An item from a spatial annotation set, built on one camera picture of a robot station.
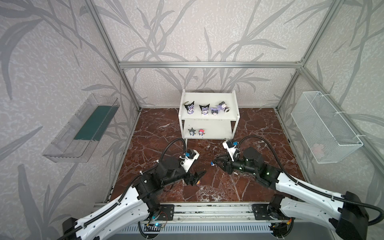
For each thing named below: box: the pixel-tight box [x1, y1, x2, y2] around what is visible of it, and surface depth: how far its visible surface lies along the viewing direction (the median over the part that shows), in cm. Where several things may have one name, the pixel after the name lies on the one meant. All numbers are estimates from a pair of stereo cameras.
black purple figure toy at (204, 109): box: [199, 104, 210, 116], surface depth 71 cm
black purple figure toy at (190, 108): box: [184, 101, 195, 115], surface depth 71 cm
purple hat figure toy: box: [216, 101, 230, 113], surface depth 74 cm
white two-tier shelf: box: [178, 89, 240, 149], surface depth 75 cm
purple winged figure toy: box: [210, 107, 221, 116], surface depth 71 cm
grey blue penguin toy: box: [188, 127, 196, 136], surface depth 84 cm
